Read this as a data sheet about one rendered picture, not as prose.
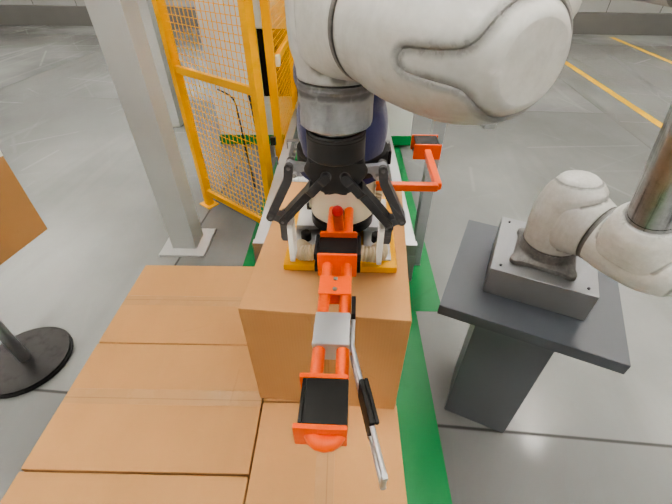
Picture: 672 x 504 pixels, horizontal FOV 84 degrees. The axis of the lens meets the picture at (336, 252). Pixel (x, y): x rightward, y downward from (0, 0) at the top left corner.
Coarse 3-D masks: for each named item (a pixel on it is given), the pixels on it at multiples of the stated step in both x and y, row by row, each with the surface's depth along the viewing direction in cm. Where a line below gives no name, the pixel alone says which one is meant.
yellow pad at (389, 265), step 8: (384, 200) 117; (360, 232) 105; (368, 232) 104; (376, 232) 100; (392, 232) 105; (368, 240) 101; (376, 240) 99; (392, 240) 102; (392, 248) 99; (392, 256) 97; (368, 264) 95; (376, 264) 95; (384, 264) 95; (392, 264) 95; (392, 272) 95
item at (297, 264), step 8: (304, 208) 114; (296, 216) 111; (296, 224) 108; (296, 232) 104; (304, 232) 100; (312, 232) 104; (312, 240) 102; (288, 248) 100; (288, 256) 97; (288, 264) 95; (296, 264) 95; (304, 264) 95; (312, 264) 95
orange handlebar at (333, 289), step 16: (432, 160) 112; (432, 176) 105; (352, 208) 93; (352, 224) 88; (320, 288) 71; (336, 288) 70; (320, 304) 68; (320, 352) 60; (336, 352) 61; (320, 368) 58; (336, 368) 59; (320, 448) 49; (336, 448) 50
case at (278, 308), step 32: (288, 192) 126; (256, 288) 91; (288, 288) 91; (352, 288) 91; (384, 288) 91; (256, 320) 89; (288, 320) 88; (384, 320) 84; (256, 352) 97; (288, 352) 96; (384, 352) 92; (288, 384) 106; (352, 384) 102; (384, 384) 101
